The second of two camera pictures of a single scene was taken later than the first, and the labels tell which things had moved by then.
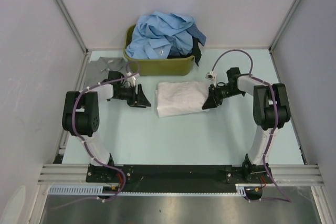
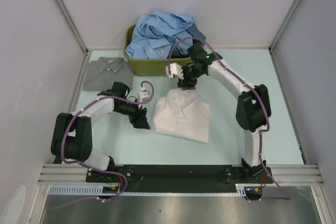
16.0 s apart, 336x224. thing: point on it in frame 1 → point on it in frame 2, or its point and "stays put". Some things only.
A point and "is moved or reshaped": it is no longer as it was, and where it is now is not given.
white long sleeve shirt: x=179 y=98 is moved or reshaped
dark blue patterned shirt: x=196 y=33 stays put
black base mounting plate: x=177 y=178 stays put
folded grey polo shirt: x=98 y=69 stays put
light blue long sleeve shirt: x=154 y=33 stays put
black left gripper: x=138 y=100 → x=139 y=119
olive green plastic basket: x=170 y=66 stays put
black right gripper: x=213 y=98 → x=184 y=83
